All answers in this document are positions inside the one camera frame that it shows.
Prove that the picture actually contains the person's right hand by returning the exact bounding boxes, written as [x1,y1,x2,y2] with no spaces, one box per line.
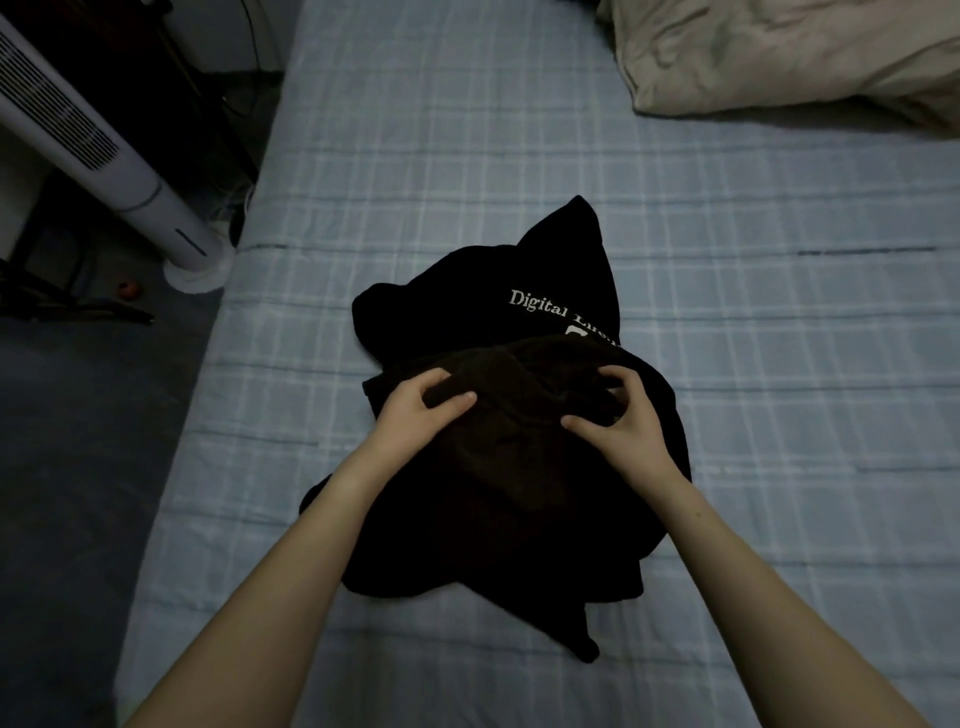
[560,365,681,501]

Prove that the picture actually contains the person's left hand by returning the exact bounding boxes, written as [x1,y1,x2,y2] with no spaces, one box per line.
[358,367,479,489]

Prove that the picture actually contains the dark brown trousers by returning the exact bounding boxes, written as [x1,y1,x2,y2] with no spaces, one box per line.
[363,333,680,601]

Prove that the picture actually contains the bed with blue plaid sheet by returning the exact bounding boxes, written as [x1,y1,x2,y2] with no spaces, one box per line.
[112,0,960,728]

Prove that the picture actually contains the black hoodie with white lettering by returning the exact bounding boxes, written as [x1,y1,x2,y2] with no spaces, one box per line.
[299,194,695,665]

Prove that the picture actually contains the person's left forearm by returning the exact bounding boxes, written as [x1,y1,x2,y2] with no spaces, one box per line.
[123,457,391,728]

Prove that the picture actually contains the person's right forearm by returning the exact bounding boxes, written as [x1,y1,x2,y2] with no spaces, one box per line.
[644,468,931,728]

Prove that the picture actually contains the white tower fan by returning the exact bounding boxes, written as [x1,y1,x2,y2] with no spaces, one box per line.
[0,14,235,294]

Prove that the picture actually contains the beige crumpled duvet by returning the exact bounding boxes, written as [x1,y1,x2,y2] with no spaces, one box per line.
[598,0,960,138]

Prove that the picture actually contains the white cable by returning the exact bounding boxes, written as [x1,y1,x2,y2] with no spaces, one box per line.
[209,176,260,249]

